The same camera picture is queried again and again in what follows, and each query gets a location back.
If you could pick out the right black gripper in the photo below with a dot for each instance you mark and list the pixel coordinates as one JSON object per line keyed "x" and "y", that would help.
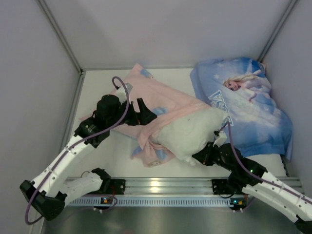
{"x": 203, "y": 155}

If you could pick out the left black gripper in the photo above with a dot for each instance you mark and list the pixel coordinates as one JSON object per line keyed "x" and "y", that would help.
{"x": 134, "y": 113}

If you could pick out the pink pillowcase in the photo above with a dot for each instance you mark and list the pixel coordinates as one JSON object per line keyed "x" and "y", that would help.
{"x": 153, "y": 105}

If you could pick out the white pillow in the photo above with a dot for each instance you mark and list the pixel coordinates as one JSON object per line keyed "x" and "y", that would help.
{"x": 189, "y": 134}

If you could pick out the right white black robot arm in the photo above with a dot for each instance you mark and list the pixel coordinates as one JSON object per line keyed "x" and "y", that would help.
{"x": 249, "y": 177}

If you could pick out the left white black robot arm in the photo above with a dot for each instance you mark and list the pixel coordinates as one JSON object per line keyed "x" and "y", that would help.
{"x": 49, "y": 193}

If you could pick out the blue Elsa pillow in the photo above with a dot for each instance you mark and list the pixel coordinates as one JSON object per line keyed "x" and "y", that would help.
{"x": 239, "y": 87}

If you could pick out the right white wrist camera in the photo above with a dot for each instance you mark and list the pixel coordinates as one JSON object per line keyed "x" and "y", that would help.
{"x": 220, "y": 138}

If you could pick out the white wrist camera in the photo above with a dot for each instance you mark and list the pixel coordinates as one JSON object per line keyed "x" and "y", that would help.
{"x": 121, "y": 93}
{"x": 220, "y": 138}

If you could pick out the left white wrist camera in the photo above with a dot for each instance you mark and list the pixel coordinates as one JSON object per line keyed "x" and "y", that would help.
{"x": 121, "y": 93}

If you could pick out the aluminium mounting rail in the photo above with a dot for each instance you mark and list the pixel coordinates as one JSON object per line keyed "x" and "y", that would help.
{"x": 168, "y": 186}

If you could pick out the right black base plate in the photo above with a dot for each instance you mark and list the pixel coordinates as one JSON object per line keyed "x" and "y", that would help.
{"x": 223, "y": 189}

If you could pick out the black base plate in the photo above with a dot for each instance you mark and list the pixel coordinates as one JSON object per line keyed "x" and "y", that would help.
{"x": 223, "y": 189}
{"x": 116, "y": 187}

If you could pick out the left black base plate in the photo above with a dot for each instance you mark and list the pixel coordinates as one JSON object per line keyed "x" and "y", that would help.
{"x": 116, "y": 187}

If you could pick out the slotted grey cable duct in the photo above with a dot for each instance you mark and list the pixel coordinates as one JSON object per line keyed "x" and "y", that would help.
{"x": 104, "y": 201}

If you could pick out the left aluminium frame post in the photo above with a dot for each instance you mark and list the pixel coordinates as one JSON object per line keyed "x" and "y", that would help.
{"x": 59, "y": 33}

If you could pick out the aluminium frame post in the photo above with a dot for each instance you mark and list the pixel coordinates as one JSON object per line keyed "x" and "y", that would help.
{"x": 278, "y": 27}
{"x": 59, "y": 33}

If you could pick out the right aluminium frame post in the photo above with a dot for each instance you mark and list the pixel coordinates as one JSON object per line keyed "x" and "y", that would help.
{"x": 278, "y": 27}

